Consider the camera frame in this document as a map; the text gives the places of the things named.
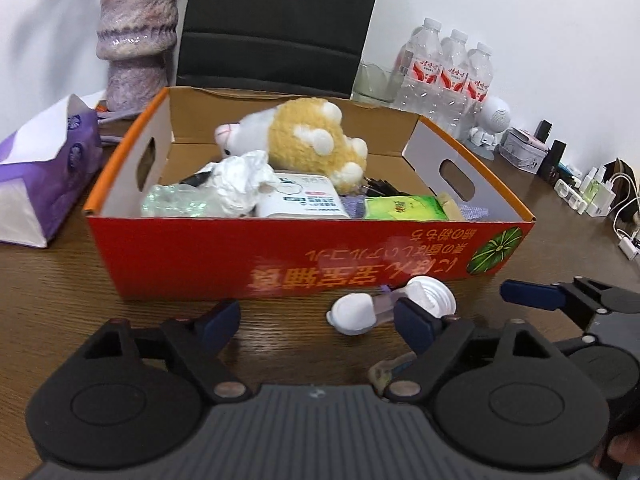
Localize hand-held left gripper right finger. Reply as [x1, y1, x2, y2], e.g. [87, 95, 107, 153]
[384, 298, 567, 404]

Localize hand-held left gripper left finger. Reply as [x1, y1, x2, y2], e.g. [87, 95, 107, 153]
[82, 301, 251, 404]

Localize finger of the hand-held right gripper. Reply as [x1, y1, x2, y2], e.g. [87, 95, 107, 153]
[500, 276, 640, 334]

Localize red and orange cardboard box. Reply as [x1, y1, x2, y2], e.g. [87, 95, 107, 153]
[83, 86, 537, 302]

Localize small white plastic bottle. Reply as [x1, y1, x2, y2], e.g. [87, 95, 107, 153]
[326, 276, 458, 336]

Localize green packet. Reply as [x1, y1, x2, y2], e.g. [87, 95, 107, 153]
[362, 195, 448, 221]

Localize black cable plug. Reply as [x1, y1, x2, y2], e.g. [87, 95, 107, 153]
[357, 176, 406, 197]

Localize white tissue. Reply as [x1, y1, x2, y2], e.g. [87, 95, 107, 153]
[202, 150, 278, 217]

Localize white wet wipes pack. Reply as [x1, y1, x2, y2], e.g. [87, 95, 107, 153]
[256, 171, 351, 219]

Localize beige and white plush toy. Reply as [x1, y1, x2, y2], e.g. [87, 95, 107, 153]
[215, 98, 369, 195]

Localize white small containers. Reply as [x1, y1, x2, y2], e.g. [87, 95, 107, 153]
[555, 177, 589, 214]

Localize white charger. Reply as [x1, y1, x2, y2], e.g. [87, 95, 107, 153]
[587, 180, 621, 217]

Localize small green-tinted spray bottle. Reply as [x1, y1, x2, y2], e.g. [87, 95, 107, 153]
[580, 166, 608, 206]

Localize crushed clear plastic bottle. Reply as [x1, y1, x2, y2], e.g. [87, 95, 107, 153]
[141, 183, 226, 218]

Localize black small devices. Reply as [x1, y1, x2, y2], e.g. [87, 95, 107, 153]
[539, 140, 567, 183]

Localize brown pouch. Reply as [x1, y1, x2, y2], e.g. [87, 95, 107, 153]
[602, 158, 640, 226]

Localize white round-headed figure speaker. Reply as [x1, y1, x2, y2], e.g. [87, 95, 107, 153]
[469, 96, 512, 161]

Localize clear water bottle red label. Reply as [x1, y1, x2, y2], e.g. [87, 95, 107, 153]
[435, 29, 471, 121]
[395, 16, 443, 111]
[462, 42, 495, 131]

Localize purple tissue pack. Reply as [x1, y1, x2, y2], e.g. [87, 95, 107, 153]
[0, 93, 103, 249]

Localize clear glass cup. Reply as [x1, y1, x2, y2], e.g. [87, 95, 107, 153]
[351, 60, 396, 106]

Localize mottled purple ceramic vase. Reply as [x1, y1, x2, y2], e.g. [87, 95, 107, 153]
[96, 0, 182, 113]

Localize black chair back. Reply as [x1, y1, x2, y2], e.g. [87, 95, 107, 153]
[176, 0, 387, 100]

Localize white cable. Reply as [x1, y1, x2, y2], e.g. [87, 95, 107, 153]
[610, 174, 640, 262]

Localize grey cord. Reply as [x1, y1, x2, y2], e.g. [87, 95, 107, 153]
[96, 102, 136, 124]

